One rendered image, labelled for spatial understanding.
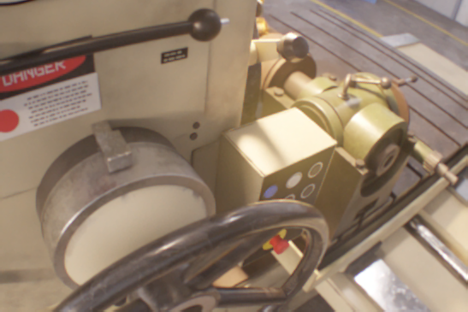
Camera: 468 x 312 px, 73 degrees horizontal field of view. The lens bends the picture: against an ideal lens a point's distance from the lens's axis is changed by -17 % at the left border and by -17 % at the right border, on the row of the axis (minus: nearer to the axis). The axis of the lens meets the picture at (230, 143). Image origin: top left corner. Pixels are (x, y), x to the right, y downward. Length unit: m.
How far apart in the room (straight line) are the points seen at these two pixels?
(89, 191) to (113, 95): 0.11
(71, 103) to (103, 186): 0.10
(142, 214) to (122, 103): 0.13
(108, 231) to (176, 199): 0.09
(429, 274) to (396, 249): 0.16
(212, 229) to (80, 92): 0.23
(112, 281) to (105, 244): 0.17
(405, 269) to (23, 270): 1.14
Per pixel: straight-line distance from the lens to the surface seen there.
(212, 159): 0.59
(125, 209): 0.40
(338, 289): 1.20
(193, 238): 0.25
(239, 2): 0.47
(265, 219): 0.28
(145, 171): 0.40
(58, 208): 0.42
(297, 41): 0.50
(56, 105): 0.42
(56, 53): 0.33
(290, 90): 0.95
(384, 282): 1.23
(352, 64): 1.69
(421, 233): 1.49
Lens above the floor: 1.70
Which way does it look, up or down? 41 degrees down
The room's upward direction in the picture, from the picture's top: 7 degrees clockwise
